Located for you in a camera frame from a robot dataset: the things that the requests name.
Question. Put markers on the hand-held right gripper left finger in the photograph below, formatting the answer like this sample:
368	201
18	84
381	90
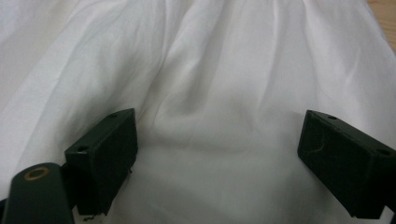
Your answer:
106	155

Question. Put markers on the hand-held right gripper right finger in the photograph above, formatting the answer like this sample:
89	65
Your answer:
345	161

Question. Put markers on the white tiered skirt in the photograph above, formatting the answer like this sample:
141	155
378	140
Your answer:
218	77

